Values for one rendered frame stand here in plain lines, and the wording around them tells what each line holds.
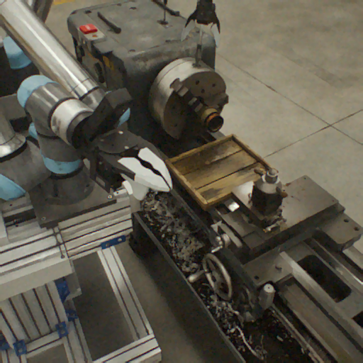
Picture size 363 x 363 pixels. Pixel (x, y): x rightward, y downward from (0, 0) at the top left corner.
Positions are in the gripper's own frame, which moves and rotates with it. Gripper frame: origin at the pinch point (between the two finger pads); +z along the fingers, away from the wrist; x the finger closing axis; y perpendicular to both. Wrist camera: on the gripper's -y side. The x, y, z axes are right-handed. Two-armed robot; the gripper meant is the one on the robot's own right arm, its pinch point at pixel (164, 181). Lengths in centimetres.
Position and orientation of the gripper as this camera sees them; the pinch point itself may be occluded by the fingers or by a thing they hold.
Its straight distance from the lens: 65.1
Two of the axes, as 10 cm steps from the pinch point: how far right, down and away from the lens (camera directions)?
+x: -6.8, 3.9, -6.3
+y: -1.6, 7.5, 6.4
